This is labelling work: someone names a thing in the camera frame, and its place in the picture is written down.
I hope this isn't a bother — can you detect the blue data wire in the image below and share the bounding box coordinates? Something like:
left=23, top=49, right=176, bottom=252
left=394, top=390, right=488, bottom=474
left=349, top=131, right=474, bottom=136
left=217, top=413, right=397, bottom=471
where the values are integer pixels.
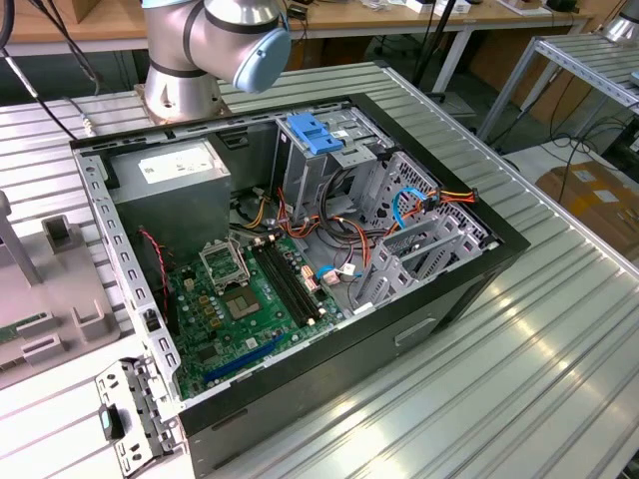
left=391, top=187, right=431, bottom=234

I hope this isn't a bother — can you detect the orange power wire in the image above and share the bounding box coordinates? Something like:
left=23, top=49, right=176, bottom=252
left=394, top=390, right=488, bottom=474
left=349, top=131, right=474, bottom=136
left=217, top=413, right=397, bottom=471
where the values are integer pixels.
left=326, top=185, right=480, bottom=270

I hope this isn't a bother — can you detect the metal disk bay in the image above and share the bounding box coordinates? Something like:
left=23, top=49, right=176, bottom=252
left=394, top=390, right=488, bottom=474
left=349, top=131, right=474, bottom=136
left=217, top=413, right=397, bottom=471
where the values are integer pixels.
left=348, top=152, right=500, bottom=315

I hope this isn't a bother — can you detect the black RAM slot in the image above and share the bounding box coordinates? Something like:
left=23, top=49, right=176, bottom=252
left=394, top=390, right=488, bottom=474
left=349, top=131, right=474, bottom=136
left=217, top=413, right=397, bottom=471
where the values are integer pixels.
left=264, top=235, right=325, bottom=323
left=251, top=239, right=314, bottom=328

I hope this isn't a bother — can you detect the metal optical drive cage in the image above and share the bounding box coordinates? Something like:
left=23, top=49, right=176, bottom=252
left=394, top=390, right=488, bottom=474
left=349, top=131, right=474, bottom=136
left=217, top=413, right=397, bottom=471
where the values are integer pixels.
left=272, top=107, right=395, bottom=226

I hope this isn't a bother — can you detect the metal socket cover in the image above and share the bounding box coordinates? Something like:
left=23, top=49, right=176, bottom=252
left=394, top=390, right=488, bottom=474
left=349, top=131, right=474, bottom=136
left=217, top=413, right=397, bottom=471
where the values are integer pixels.
left=198, top=238, right=251, bottom=291

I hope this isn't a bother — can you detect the CPU socket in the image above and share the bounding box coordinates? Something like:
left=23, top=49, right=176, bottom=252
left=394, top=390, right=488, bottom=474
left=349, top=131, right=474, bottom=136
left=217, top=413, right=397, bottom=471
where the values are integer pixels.
left=222, top=283, right=266, bottom=320

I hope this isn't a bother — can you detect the blue plastic drive latch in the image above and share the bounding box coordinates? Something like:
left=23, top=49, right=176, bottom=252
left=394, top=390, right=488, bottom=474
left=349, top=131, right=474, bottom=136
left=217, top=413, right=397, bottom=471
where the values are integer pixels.
left=287, top=113, right=345, bottom=157

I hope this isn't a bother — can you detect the green motherboard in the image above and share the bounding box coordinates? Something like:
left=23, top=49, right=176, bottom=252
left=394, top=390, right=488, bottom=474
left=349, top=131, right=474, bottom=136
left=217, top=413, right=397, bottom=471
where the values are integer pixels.
left=164, top=234, right=345, bottom=400

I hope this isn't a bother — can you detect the blue expansion slot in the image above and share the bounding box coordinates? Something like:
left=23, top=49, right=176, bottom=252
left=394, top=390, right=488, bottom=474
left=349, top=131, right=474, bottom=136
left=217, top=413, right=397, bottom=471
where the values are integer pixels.
left=202, top=332, right=287, bottom=386

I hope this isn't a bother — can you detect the grey power supply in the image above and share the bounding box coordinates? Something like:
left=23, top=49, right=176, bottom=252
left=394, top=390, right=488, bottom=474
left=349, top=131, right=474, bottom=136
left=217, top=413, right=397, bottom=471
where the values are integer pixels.
left=107, top=137, right=234, bottom=255

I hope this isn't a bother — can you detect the black PC case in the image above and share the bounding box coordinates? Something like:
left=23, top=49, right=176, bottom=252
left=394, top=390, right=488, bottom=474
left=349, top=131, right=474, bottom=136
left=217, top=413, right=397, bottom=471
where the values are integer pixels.
left=68, top=92, right=531, bottom=478

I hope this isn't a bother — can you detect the wooden desk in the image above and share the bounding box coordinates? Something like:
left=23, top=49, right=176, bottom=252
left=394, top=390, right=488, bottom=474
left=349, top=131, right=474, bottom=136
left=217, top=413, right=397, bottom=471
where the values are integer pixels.
left=0, top=0, right=595, bottom=59

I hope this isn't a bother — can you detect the black tripod stand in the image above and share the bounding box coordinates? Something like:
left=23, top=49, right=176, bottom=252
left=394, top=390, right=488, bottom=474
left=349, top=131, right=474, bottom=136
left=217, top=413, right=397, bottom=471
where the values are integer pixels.
left=412, top=0, right=461, bottom=101

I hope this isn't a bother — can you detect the grey parts rack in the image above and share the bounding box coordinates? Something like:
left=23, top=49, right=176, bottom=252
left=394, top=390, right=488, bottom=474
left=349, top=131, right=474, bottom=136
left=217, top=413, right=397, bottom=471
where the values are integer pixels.
left=0, top=192, right=136, bottom=390

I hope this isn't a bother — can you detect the black latch with blue tab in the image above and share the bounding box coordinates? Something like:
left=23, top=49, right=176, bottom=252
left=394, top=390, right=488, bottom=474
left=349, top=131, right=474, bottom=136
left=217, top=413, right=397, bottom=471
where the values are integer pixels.
left=98, top=404, right=126, bottom=441

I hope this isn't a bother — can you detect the large cardboard box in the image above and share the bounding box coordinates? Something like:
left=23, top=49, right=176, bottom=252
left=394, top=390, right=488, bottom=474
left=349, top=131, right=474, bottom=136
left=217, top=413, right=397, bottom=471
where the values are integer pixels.
left=533, top=159, right=639, bottom=255

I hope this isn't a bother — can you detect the metal slat shelf table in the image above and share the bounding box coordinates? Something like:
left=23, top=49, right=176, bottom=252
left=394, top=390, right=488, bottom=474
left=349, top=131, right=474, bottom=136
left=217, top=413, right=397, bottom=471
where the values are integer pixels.
left=476, top=33, right=639, bottom=146

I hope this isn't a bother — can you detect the green RAM stick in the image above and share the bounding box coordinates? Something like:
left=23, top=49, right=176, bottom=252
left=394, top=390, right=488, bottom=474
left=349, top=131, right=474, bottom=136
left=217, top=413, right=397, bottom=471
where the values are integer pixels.
left=0, top=311, right=51, bottom=345

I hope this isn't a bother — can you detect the small brown box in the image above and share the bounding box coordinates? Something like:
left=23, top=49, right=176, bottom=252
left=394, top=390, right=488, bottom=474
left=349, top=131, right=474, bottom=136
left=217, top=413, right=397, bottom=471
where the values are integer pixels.
left=73, top=0, right=101, bottom=25

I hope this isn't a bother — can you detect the orange yellow wire bundle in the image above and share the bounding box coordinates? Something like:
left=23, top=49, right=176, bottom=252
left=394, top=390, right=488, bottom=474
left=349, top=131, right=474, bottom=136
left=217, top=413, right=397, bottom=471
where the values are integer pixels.
left=232, top=185, right=323, bottom=246

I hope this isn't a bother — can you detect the black wire loop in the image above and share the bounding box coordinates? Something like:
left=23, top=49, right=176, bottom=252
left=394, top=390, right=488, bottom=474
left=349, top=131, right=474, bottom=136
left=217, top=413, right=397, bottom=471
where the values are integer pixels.
left=319, top=167, right=363, bottom=239

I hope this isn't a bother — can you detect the red black fan wire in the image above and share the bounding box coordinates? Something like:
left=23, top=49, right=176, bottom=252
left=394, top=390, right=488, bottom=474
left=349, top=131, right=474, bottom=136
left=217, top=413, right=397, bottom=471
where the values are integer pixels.
left=137, top=227, right=174, bottom=300

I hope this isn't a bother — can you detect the metal slot cover bracket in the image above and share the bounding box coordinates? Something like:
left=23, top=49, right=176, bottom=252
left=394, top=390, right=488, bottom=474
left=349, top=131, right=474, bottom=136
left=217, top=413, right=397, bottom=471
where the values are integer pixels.
left=94, top=356, right=189, bottom=475

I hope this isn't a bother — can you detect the black cable with metal connector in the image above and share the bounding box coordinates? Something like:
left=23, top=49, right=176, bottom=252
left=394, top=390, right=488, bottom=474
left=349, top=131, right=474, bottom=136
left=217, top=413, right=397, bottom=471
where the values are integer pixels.
left=0, top=47, right=96, bottom=142

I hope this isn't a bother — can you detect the thin black cable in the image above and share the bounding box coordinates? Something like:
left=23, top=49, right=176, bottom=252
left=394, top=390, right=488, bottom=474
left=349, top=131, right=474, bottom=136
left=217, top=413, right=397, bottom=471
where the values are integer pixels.
left=42, top=0, right=105, bottom=96

